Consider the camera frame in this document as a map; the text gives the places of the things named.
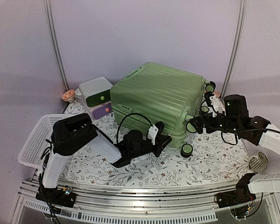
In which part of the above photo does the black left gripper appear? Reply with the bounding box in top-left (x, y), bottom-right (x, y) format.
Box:
top-left (130, 136), bottom-right (173, 160)

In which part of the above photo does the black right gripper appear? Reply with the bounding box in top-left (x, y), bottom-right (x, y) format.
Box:
top-left (190, 111), bottom-right (241, 134)

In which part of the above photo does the green hard-shell suitcase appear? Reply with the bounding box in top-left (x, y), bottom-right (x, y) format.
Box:
top-left (110, 62), bottom-right (216, 148)

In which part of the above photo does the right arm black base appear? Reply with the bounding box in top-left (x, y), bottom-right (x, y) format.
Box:
top-left (216, 173), bottom-right (256, 208)

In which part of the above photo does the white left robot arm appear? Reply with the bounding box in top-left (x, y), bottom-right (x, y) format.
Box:
top-left (40, 113), bottom-right (172, 203)

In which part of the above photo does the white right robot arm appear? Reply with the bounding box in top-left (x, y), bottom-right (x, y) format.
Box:
top-left (188, 91), bottom-right (280, 203)

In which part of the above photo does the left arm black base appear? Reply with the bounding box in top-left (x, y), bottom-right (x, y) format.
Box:
top-left (35, 185), bottom-right (77, 208)

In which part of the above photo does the floral white table mat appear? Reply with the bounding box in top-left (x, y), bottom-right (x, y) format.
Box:
top-left (43, 97), bottom-right (251, 188)

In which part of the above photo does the purple drawer box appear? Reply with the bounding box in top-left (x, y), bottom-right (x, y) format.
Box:
top-left (91, 102), bottom-right (112, 119)

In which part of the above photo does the white ribbed round object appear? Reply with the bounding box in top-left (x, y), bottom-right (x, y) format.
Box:
top-left (248, 152), bottom-right (268, 173)

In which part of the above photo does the white green drawer box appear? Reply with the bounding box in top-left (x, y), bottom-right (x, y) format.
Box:
top-left (78, 77), bottom-right (113, 107)

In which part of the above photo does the white perforated plastic basket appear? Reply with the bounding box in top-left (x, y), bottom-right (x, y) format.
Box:
top-left (18, 114), bottom-right (73, 169)

